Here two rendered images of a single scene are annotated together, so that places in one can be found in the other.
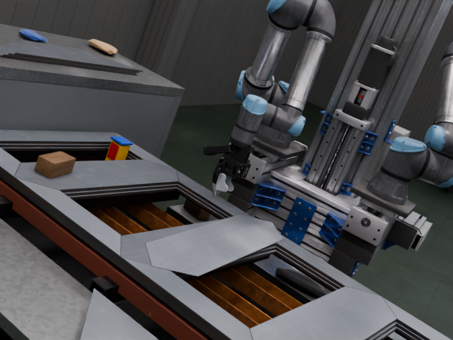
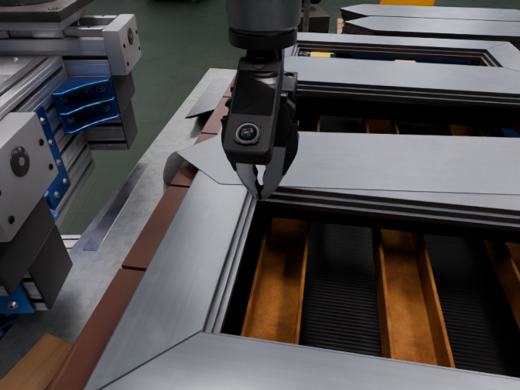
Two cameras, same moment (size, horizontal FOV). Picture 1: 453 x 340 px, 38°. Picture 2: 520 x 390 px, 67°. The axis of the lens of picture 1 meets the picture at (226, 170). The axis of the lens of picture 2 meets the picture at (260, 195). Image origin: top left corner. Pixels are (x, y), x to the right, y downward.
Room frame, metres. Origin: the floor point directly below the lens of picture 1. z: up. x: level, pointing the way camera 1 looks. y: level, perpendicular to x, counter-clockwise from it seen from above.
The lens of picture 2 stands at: (2.27, 0.39, 1.20)
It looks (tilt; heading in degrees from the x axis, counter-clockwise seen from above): 37 degrees down; 249
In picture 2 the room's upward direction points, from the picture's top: straight up
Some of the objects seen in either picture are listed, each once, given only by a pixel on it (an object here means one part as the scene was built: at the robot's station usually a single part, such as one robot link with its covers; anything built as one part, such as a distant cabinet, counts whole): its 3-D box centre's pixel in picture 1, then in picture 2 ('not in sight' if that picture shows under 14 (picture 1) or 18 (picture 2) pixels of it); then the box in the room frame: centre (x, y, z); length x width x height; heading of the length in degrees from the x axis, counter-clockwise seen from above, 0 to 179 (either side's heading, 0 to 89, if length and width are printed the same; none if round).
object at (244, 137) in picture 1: (243, 135); (260, 5); (2.12, -0.01, 1.11); 0.08 x 0.08 x 0.05
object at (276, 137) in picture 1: (276, 129); not in sight; (2.57, -0.12, 1.09); 0.15 x 0.15 x 0.10
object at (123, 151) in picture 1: (112, 166); not in sight; (2.32, 0.40, 0.78); 0.05 x 0.05 x 0.19; 60
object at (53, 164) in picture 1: (55, 164); not in sight; (1.87, 0.49, 0.87); 0.12 x 0.06 x 0.05; 166
